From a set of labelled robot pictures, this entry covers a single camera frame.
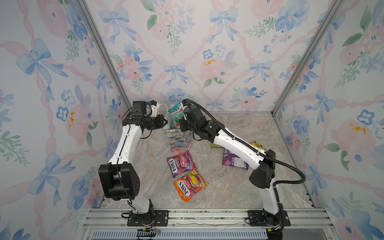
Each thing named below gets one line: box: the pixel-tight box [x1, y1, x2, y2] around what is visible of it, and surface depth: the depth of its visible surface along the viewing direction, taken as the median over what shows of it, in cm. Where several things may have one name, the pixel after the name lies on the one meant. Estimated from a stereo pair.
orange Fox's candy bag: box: [173, 168, 209, 202], surface depth 84 cm
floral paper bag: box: [165, 128, 193, 155], surface depth 87 cm
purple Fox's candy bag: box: [166, 150, 197, 178], surface depth 91 cm
